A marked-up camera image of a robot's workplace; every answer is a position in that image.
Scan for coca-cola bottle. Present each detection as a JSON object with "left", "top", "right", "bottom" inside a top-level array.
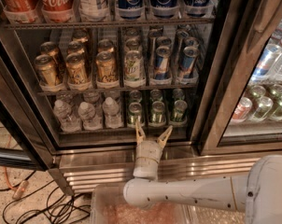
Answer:
[
  {"left": 42, "top": 0, "right": 75, "bottom": 23},
  {"left": 4, "top": 0, "right": 40, "bottom": 24}
]

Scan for red bull can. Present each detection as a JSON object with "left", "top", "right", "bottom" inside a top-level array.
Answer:
[
  {"left": 149, "top": 46, "right": 172, "bottom": 86},
  {"left": 176, "top": 46, "right": 200, "bottom": 84}
]

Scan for Pepsi bottle left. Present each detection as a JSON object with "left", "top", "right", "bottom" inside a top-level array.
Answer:
[{"left": 118, "top": 0, "right": 143, "bottom": 20}]

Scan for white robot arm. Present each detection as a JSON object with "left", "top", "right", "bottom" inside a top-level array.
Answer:
[{"left": 123, "top": 122, "right": 282, "bottom": 224}]

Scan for Red Bull can left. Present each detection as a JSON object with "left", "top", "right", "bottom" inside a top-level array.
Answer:
[{"left": 149, "top": 46, "right": 172, "bottom": 86}]

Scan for water bottle front left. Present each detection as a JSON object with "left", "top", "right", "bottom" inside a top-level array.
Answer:
[{"left": 53, "top": 100, "right": 81, "bottom": 133}]

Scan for Red Bull can right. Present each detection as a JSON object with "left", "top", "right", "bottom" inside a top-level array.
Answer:
[{"left": 176, "top": 46, "right": 200, "bottom": 84}]

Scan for glass fridge door right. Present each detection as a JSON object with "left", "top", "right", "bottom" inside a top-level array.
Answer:
[{"left": 191, "top": 0, "right": 282, "bottom": 156}]

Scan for clear bin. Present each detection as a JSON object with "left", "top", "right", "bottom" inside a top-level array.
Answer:
[
  {"left": 187, "top": 206, "right": 245, "bottom": 224},
  {"left": 90, "top": 183, "right": 191, "bottom": 224}
]

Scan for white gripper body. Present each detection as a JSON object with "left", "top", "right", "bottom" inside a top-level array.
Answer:
[{"left": 133, "top": 141, "right": 162, "bottom": 180}]

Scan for green can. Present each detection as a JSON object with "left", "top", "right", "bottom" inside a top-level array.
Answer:
[
  {"left": 173, "top": 88, "right": 185, "bottom": 101},
  {"left": 149, "top": 89, "right": 162, "bottom": 102},
  {"left": 170, "top": 100, "right": 188, "bottom": 123},
  {"left": 149, "top": 101, "right": 166, "bottom": 127},
  {"left": 129, "top": 90, "right": 143, "bottom": 103},
  {"left": 127, "top": 102, "right": 144, "bottom": 127}
]

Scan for clear bin left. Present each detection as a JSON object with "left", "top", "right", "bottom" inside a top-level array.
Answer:
[{"left": 90, "top": 183, "right": 191, "bottom": 224}]

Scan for orange cable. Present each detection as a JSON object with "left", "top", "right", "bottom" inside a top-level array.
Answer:
[{"left": 2, "top": 133, "right": 23, "bottom": 191}]

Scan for gold can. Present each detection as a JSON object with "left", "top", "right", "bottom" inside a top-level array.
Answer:
[
  {"left": 66, "top": 52, "right": 92, "bottom": 91},
  {"left": 96, "top": 51, "right": 120, "bottom": 89},
  {"left": 35, "top": 54, "right": 64, "bottom": 92},
  {"left": 97, "top": 39, "right": 115, "bottom": 53},
  {"left": 40, "top": 41, "right": 65, "bottom": 73},
  {"left": 67, "top": 41, "right": 88, "bottom": 58}
]

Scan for water bottle front middle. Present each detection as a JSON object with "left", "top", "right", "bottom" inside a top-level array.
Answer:
[{"left": 78, "top": 102, "right": 103, "bottom": 131}]

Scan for red can behind door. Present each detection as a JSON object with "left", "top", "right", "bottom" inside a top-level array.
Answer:
[{"left": 231, "top": 97, "right": 252, "bottom": 123}]

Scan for stainless fridge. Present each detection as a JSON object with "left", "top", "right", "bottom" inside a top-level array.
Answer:
[{"left": 0, "top": 0, "right": 282, "bottom": 195}]

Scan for Coca-Cola bottle left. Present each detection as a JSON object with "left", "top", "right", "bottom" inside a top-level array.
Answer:
[{"left": 4, "top": 0, "right": 40, "bottom": 24}]

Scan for white label bottle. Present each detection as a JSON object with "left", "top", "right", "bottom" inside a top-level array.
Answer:
[{"left": 79, "top": 0, "right": 109, "bottom": 21}]

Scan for gold can front middle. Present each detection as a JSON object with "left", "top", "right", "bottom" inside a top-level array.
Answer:
[{"left": 66, "top": 52, "right": 92, "bottom": 91}]

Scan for clear bin right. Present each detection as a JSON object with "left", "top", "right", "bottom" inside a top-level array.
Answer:
[{"left": 187, "top": 206, "right": 245, "bottom": 224}]

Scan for black cables on floor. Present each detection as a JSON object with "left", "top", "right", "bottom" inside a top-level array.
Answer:
[{"left": 0, "top": 165, "right": 92, "bottom": 224}]

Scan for Coca-Cola bottle right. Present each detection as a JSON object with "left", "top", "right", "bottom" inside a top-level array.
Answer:
[{"left": 42, "top": 0, "right": 75, "bottom": 23}]

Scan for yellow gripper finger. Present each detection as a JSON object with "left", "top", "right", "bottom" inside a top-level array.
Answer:
[
  {"left": 135, "top": 120, "right": 146, "bottom": 145},
  {"left": 157, "top": 125, "right": 173, "bottom": 148}
]

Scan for gold can back middle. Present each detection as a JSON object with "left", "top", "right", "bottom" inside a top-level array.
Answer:
[{"left": 67, "top": 41, "right": 88, "bottom": 58}]

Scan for gold can front right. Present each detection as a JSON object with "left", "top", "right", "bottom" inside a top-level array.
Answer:
[{"left": 96, "top": 51, "right": 120, "bottom": 89}]

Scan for water bottle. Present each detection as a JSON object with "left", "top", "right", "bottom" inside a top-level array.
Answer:
[
  {"left": 103, "top": 97, "right": 123, "bottom": 129},
  {"left": 53, "top": 100, "right": 81, "bottom": 133},
  {"left": 78, "top": 102, "right": 103, "bottom": 131}
]

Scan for gold can back right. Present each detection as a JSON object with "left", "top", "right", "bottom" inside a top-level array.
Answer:
[{"left": 97, "top": 39, "right": 115, "bottom": 53}]

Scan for gold can front left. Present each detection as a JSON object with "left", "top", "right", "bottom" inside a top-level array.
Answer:
[{"left": 35, "top": 54, "right": 64, "bottom": 92}]

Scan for water bottle front right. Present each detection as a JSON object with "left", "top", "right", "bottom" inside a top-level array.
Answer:
[{"left": 103, "top": 97, "right": 123, "bottom": 129}]

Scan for gold can back left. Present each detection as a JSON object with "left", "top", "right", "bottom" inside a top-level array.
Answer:
[{"left": 40, "top": 41, "right": 65, "bottom": 73}]

